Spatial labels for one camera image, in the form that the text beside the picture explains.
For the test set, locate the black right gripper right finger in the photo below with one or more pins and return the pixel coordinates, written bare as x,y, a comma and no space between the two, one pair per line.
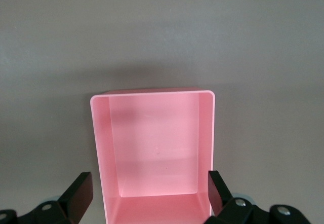
217,196

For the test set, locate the brown table cover sheet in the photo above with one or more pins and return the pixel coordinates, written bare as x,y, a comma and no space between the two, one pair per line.
162,31

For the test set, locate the pink plastic box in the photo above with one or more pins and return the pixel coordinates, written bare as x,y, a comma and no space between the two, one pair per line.
157,145

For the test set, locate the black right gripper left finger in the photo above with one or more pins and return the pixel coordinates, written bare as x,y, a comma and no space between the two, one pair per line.
76,198

